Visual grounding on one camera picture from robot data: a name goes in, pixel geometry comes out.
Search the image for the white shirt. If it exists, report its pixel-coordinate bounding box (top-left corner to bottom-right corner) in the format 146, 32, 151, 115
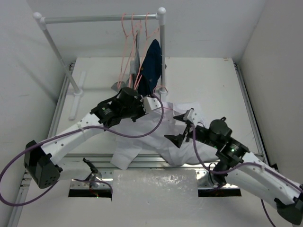
111, 102, 218, 170

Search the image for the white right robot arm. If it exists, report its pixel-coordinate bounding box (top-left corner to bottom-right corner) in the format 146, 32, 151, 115
165, 108, 303, 226

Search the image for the aluminium frame rail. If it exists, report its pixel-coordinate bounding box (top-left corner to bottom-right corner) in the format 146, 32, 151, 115
7, 58, 294, 227

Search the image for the white clothes rack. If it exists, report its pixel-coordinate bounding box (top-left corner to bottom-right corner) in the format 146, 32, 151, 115
33, 7, 167, 121

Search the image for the dark navy garment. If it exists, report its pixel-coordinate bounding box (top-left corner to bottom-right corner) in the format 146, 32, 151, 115
137, 39, 162, 96

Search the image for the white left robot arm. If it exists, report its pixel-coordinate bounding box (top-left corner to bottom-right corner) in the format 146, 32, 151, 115
24, 87, 146, 189

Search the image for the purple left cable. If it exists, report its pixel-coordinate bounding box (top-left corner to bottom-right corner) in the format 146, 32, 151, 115
0, 94, 165, 207

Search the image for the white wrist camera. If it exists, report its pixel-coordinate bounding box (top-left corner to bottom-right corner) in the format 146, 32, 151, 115
184, 108, 200, 126
143, 96, 162, 114

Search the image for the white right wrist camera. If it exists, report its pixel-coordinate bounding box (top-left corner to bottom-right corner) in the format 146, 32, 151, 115
184, 108, 200, 126

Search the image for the pink wire hanger with navy garment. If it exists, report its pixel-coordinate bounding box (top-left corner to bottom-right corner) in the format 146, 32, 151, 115
134, 13, 159, 90

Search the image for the grey shirt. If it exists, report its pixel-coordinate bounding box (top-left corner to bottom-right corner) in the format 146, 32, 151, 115
111, 29, 141, 92

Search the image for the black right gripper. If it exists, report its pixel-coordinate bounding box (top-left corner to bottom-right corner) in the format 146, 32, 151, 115
164, 113, 219, 148

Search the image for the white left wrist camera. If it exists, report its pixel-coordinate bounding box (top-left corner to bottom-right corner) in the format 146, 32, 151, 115
143, 96, 162, 114

